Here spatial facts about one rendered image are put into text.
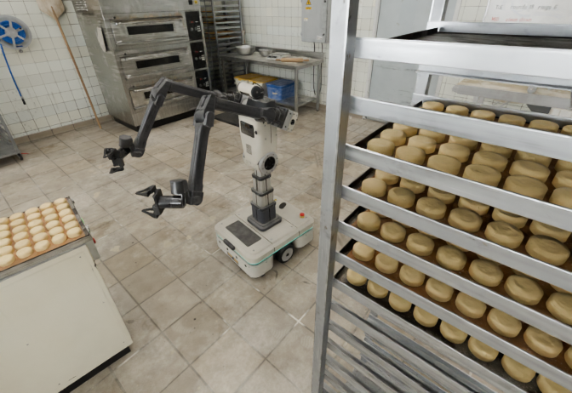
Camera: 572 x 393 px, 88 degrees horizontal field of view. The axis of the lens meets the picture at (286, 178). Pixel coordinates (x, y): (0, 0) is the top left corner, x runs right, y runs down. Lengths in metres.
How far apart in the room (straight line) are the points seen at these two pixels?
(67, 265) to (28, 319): 0.26
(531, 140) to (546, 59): 0.09
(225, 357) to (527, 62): 1.89
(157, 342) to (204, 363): 0.34
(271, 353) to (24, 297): 1.23
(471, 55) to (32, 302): 1.70
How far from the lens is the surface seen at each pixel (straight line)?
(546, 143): 0.48
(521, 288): 0.65
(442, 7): 0.91
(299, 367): 1.96
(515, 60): 0.46
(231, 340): 2.06
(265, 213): 2.25
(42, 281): 1.66
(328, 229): 0.65
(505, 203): 0.52
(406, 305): 0.78
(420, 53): 0.48
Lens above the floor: 1.75
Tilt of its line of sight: 31 degrees down
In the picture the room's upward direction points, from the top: 1 degrees counter-clockwise
